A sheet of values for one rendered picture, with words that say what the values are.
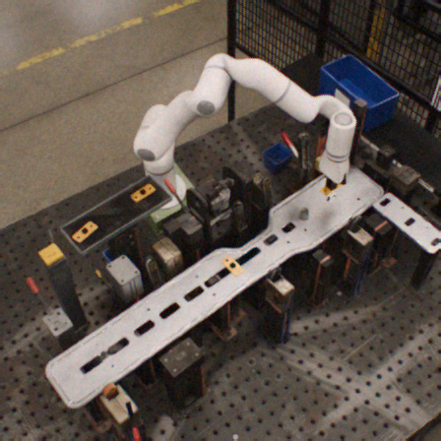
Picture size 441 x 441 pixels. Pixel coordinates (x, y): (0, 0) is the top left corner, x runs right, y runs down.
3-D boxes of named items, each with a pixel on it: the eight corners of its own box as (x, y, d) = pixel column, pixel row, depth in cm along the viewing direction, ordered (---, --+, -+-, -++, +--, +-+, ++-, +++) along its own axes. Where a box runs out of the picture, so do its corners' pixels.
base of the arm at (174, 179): (134, 181, 273) (128, 154, 258) (175, 166, 277) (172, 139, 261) (149, 216, 263) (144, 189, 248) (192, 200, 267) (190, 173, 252)
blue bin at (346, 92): (363, 133, 258) (368, 109, 248) (316, 91, 274) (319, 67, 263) (394, 117, 263) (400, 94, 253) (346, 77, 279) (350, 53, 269)
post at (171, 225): (177, 293, 252) (169, 232, 220) (169, 285, 254) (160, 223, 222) (188, 286, 253) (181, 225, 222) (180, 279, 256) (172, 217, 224)
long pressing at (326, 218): (77, 420, 192) (76, 418, 190) (39, 366, 202) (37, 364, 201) (388, 193, 244) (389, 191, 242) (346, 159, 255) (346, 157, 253)
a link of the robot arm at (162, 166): (139, 172, 252) (132, 132, 232) (154, 137, 262) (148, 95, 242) (168, 178, 251) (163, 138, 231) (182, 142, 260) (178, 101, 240)
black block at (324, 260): (317, 315, 245) (326, 274, 222) (297, 296, 250) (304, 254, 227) (332, 303, 248) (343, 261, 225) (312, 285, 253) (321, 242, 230)
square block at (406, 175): (389, 242, 265) (408, 185, 237) (374, 230, 269) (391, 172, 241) (402, 231, 268) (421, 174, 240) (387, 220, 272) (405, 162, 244)
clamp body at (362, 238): (348, 303, 248) (363, 251, 221) (327, 283, 254) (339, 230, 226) (364, 290, 251) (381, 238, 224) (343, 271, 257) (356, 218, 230)
